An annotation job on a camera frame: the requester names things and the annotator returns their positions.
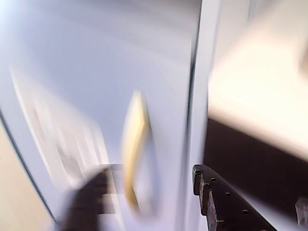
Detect control panel sticker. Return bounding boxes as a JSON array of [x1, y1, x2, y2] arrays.
[[8, 62, 111, 191]]

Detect white cabinet door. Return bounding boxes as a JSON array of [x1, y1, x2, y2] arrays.
[[0, 0, 203, 231]]

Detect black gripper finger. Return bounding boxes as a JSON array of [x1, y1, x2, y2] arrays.
[[56, 163, 124, 231], [192, 164, 276, 231]]

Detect gold door handle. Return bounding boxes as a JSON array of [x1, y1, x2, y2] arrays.
[[120, 90, 153, 214]]

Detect white cabinet frame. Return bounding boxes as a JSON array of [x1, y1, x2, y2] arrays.
[[185, 0, 226, 174]]

